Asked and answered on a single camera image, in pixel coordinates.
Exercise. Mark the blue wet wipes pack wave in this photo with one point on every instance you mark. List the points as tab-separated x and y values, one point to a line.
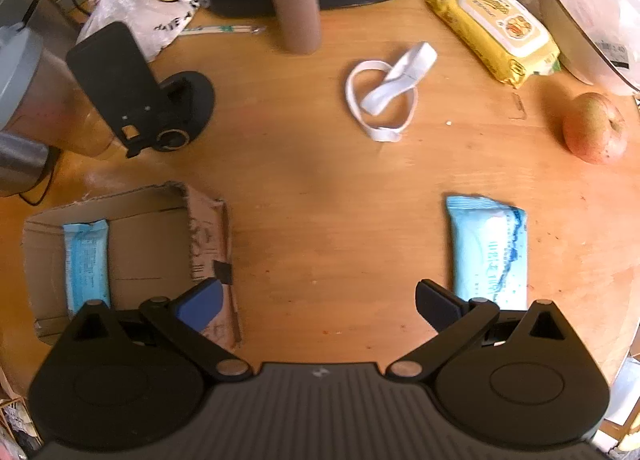
489	248

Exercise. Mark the black phone stand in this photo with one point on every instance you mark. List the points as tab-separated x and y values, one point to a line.
141	111

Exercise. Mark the white elastic band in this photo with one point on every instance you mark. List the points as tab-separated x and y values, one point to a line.
400	78

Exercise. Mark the red yellow apple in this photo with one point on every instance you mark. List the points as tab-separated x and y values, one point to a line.
594	130

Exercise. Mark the blue wet wipes pack barcode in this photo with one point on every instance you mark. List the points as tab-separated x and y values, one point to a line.
86	264

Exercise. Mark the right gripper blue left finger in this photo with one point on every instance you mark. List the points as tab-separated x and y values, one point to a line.
199	306

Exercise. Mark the yellow wet wipes pack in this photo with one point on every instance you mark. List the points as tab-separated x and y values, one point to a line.
508	39

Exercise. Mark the silver rice cooker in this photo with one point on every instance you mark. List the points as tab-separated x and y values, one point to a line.
25	162

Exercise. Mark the white bowl in plastic bag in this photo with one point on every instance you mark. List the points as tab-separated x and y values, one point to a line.
598	40

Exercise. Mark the open cardboard box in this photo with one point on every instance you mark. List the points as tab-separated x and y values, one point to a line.
162	240

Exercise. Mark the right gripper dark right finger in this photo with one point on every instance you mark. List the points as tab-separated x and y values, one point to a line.
438	306

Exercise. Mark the wrapped chopsticks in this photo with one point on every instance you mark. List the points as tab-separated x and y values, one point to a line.
222	30

